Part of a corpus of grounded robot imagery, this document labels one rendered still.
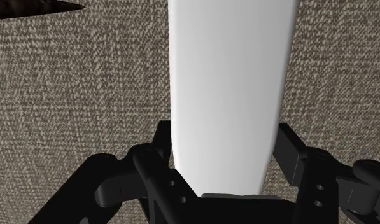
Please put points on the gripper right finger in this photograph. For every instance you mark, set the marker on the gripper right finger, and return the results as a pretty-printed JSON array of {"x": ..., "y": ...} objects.
[{"x": 320, "y": 173}]

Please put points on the white smooth elongated object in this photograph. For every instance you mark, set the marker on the white smooth elongated object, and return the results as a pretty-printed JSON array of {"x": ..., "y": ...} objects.
[{"x": 227, "y": 93}]

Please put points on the dark robot stand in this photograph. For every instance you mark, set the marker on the dark robot stand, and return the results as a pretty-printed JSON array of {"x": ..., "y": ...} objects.
[{"x": 25, "y": 7}]

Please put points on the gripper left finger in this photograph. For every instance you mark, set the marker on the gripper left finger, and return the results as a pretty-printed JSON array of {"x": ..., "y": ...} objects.
[{"x": 152, "y": 173}]

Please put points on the grey woven fabric sofa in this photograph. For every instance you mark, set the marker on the grey woven fabric sofa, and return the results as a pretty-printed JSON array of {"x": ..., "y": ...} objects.
[{"x": 78, "y": 93}]

